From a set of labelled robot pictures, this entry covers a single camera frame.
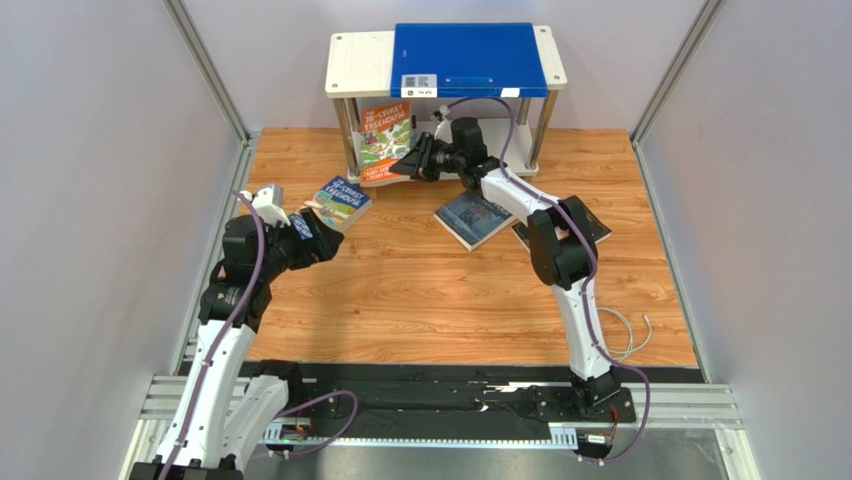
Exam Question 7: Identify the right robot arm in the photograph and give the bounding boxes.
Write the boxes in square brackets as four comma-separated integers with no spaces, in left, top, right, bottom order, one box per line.
[390,117,636,418]

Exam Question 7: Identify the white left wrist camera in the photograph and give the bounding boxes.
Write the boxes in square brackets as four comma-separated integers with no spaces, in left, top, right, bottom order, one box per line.
[241,183,291,227]

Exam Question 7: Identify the white cable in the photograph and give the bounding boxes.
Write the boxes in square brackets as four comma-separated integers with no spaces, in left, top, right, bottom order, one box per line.
[595,306,654,363]

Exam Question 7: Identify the Nineteen Eighty-Four book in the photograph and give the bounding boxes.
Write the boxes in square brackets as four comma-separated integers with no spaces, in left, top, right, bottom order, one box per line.
[434,191,516,252]

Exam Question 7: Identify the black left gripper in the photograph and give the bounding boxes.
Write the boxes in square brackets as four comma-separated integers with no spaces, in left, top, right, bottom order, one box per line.
[257,207,344,282]

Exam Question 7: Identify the Three Days to See book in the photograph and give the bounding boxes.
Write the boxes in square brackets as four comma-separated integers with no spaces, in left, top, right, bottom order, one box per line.
[510,196,612,252]

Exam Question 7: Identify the orange 78-Storey Treehouse book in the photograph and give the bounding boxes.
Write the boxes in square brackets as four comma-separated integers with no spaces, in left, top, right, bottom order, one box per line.
[359,101,412,187]

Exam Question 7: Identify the white two-tier shelf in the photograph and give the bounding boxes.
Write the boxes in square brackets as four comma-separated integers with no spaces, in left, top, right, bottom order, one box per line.
[325,24,567,182]

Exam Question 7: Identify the blue 91-Storey Treehouse book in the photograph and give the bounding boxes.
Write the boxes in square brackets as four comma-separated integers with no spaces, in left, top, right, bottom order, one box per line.
[304,176,373,233]

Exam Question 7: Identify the blue file folder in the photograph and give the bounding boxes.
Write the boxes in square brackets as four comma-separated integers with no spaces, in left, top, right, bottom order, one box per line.
[390,23,548,98]

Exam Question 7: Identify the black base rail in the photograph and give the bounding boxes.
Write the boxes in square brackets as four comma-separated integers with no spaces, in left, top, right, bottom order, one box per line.
[283,362,641,440]

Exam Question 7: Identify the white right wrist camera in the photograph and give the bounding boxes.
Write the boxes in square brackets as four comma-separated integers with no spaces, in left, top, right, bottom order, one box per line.
[430,104,451,123]

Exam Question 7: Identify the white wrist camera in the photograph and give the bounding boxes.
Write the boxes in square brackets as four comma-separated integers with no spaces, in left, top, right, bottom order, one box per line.
[430,104,451,123]
[241,183,291,227]

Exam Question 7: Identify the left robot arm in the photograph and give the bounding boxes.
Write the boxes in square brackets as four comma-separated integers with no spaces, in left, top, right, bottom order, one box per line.
[129,209,344,479]

